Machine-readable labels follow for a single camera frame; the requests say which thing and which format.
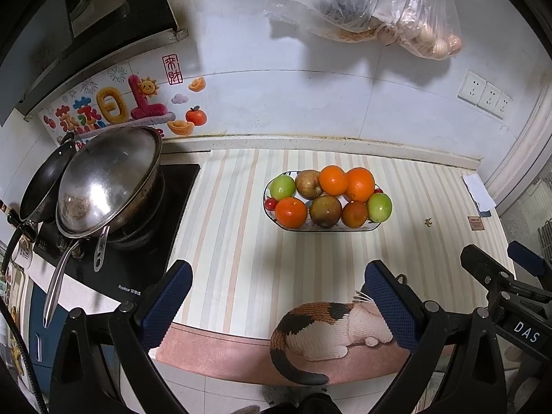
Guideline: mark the steel wok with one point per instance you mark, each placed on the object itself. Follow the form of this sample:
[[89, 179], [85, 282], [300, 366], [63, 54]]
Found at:
[[146, 211]]

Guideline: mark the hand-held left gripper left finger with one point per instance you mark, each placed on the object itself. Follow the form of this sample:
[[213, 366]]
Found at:
[[166, 306]]

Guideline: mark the white mug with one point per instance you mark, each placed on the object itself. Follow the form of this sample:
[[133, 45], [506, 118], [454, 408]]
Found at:
[[23, 252]]

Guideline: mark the striped mat with cat print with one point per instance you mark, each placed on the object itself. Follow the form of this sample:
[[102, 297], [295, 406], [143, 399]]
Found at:
[[224, 246]]

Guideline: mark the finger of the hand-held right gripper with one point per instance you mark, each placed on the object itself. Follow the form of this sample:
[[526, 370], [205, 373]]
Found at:
[[481, 265], [524, 258]]

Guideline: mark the white wall socket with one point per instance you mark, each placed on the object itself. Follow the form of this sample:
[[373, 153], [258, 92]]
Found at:
[[472, 88], [490, 97], [503, 105]]

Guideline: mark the bright orange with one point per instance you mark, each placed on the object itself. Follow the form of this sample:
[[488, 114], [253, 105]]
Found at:
[[291, 212], [333, 180], [360, 184]]

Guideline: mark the white folded paper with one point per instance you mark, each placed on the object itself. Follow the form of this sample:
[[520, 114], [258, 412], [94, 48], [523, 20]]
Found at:
[[478, 192]]

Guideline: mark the blue cabinet door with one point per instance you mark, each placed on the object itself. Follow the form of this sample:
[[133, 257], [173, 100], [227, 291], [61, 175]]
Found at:
[[39, 319]]

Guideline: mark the white door frame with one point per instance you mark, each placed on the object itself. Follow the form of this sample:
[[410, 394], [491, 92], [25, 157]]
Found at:
[[526, 151]]

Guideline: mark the black induction cooktop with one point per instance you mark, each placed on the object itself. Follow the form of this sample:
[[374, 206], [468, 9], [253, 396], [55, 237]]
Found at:
[[142, 263]]

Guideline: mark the colourful wall sticker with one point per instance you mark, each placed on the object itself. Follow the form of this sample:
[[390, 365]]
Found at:
[[112, 103]]

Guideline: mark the dark reddish orange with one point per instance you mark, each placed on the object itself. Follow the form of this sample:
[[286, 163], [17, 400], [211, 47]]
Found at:
[[354, 214]]

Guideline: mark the black range hood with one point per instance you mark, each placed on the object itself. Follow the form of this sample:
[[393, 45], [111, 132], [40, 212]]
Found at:
[[43, 30]]

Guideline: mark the black frying pan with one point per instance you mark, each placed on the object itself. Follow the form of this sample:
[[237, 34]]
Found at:
[[43, 181]]

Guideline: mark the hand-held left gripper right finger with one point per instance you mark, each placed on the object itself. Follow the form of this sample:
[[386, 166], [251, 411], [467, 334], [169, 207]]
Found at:
[[390, 306]]

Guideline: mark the green round fruit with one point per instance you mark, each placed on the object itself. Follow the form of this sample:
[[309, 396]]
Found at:
[[379, 207], [282, 186]]

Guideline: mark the clear plastic bag of eggs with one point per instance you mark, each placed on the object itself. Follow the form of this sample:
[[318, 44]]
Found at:
[[418, 21]]

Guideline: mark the brown round fruit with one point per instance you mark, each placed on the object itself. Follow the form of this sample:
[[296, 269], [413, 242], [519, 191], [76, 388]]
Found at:
[[325, 210], [308, 184]]

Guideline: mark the small brown card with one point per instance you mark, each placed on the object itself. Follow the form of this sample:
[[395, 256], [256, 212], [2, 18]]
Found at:
[[476, 223]]

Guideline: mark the glass fruit bowl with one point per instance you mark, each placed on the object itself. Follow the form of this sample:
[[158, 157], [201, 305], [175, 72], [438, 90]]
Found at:
[[308, 226]]

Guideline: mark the steel wok lid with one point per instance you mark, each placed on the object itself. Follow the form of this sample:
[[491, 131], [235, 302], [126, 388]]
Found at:
[[108, 172]]

